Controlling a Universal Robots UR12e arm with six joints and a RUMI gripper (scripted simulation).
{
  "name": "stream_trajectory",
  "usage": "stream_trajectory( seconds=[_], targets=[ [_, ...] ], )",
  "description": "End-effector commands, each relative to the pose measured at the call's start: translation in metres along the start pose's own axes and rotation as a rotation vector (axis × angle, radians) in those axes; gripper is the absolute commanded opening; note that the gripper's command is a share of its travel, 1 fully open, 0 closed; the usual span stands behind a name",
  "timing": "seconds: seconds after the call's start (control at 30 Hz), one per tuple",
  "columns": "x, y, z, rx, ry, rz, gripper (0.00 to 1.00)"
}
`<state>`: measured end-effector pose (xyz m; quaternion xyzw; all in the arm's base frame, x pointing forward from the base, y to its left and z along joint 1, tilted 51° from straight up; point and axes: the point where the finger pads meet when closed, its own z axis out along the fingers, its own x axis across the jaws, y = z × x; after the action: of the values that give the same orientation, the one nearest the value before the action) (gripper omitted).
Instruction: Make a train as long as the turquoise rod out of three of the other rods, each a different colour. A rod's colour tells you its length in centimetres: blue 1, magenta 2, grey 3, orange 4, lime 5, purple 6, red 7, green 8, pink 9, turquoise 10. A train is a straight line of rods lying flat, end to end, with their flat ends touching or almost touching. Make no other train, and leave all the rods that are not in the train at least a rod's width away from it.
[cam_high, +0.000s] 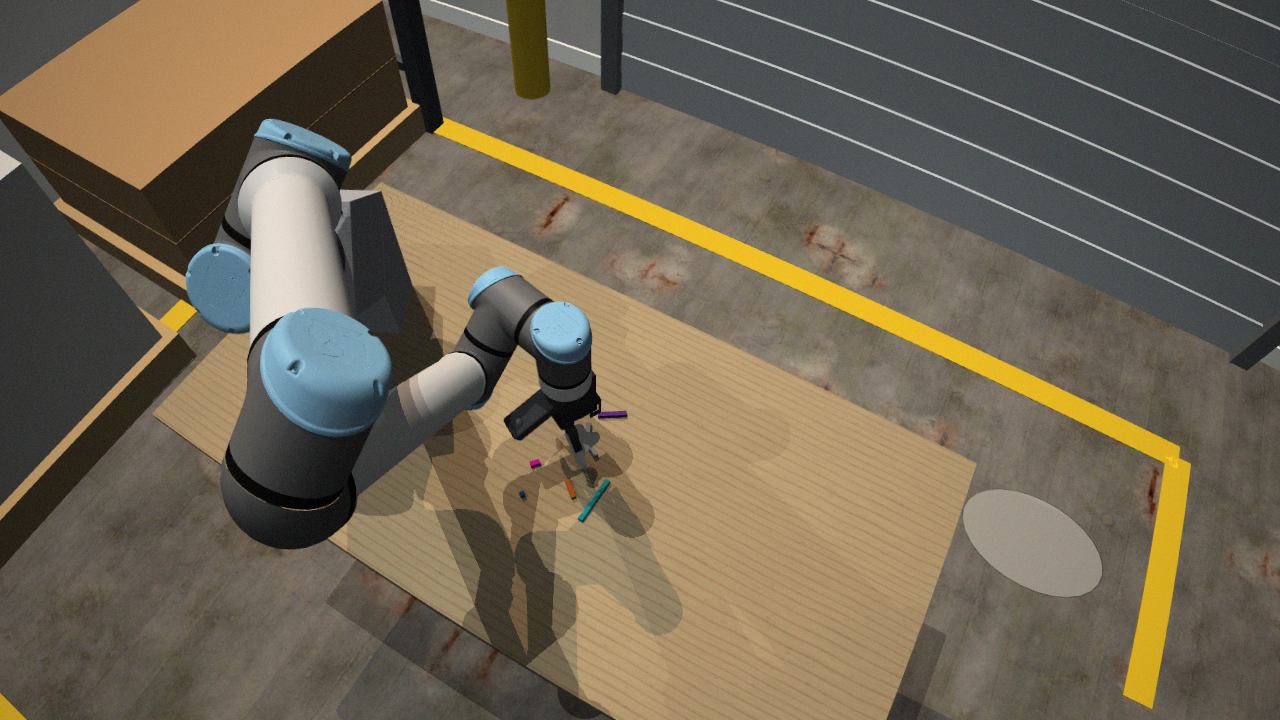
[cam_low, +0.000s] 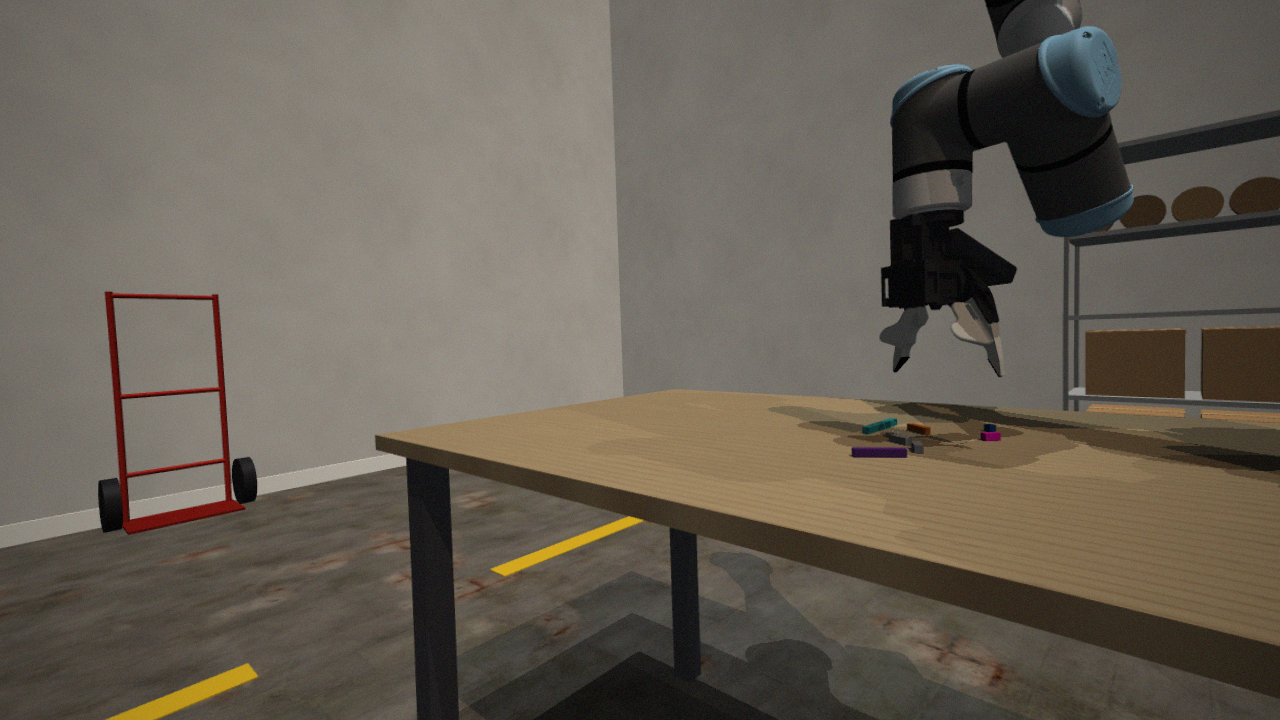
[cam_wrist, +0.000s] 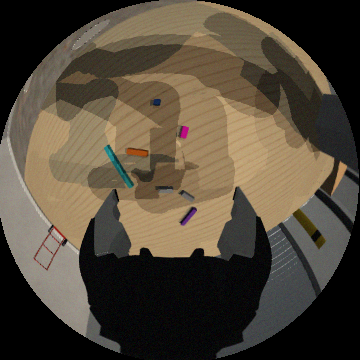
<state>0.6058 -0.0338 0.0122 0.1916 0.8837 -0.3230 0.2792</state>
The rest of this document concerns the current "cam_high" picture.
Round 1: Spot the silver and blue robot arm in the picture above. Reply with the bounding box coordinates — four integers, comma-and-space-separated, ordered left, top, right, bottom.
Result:
186, 119, 593, 550

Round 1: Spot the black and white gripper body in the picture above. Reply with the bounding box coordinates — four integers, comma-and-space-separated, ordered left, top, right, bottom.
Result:
552, 372, 602, 430

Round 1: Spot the turquoise rod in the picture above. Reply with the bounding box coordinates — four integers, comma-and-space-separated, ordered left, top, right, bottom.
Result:
579, 479, 611, 521

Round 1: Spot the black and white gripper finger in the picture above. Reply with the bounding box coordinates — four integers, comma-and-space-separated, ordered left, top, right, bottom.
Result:
564, 423, 600, 470

